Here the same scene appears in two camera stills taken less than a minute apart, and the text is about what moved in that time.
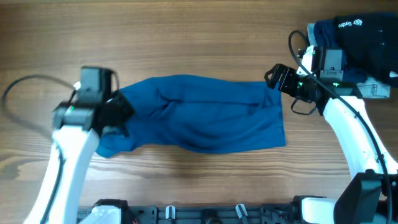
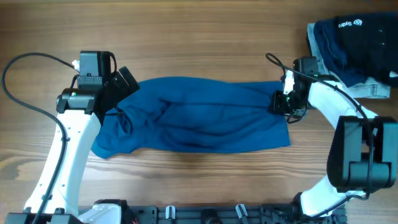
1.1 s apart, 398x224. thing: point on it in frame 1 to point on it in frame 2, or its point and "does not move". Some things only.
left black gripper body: (118, 109) to (125, 81)
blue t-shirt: (199, 113) does not move
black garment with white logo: (369, 44) does not move
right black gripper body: (285, 80) to (278, 102)
